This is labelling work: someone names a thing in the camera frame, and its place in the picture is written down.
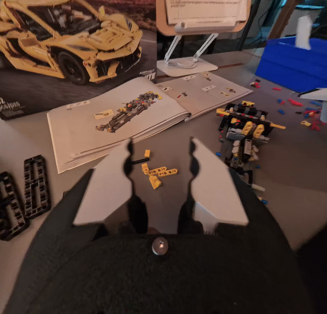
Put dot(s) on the black toy axle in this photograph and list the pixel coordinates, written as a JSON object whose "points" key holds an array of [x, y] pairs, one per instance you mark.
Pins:
{"points": [[140, 160]]}

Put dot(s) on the red and black toy pieces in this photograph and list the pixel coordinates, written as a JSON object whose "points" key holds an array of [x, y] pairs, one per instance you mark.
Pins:
{"points": [[255, 83]]}

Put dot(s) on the wooden support post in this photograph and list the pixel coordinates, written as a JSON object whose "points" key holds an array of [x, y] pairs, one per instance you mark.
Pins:
{"points": [[286, 12]]}

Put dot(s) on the building instruction book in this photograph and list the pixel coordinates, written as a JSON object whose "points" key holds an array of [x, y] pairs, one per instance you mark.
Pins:
{"points": [[84, 129]]}

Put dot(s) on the toy brick car chassis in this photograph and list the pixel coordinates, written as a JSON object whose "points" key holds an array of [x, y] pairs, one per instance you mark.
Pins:
{"points": [[242, 132]]}

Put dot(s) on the dark dotted panel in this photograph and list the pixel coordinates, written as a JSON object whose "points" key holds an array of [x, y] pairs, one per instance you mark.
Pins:
{"points": [[314, 268]]}

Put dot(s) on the scattered yellow toy beams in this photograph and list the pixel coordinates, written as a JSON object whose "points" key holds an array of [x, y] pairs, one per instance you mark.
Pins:
{"points": [[158, 170]]}

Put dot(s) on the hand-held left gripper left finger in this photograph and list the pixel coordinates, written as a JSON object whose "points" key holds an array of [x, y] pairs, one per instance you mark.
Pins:
{"points": [[102, 191]]}

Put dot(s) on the loose yellow toy connector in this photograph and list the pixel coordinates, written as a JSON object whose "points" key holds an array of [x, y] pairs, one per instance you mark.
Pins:
{"points": [[306, 123]]}

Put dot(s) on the white paper sheet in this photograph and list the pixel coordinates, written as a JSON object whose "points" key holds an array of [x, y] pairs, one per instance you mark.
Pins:
{"points": [[303, 32]]}

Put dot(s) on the blue plastic bin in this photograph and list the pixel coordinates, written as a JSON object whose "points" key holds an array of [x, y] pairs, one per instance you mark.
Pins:
{"points": [[288, 63]]}

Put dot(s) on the pile of red blue pins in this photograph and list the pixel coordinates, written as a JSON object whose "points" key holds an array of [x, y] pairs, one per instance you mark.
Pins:
{"points": [[295, 102]]}

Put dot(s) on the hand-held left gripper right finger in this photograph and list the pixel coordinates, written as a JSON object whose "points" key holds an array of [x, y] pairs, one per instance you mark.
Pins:
{"points": [[217, 191]]}

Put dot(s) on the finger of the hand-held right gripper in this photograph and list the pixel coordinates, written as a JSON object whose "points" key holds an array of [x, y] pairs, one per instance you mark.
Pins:
{"points": [[316, 94]]}

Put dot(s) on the dark toy set box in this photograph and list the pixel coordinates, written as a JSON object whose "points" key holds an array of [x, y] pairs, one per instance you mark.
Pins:
{"points": [[38, 94]]}

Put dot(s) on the black toy frame piece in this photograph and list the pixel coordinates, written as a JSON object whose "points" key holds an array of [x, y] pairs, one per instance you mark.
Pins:
{"points": [[37, 186], [11, 209]]}

